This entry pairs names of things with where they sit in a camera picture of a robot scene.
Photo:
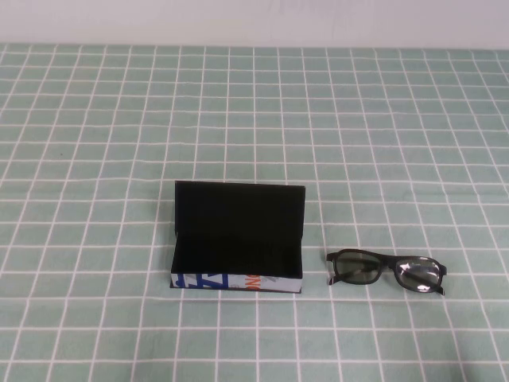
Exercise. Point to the black framed glasses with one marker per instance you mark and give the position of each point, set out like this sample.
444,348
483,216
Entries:
350,269

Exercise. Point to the black printed glasses case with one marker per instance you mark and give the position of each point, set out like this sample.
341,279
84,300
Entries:
238,223

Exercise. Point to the green checked tablecloth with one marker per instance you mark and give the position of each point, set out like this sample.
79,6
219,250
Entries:
119,119

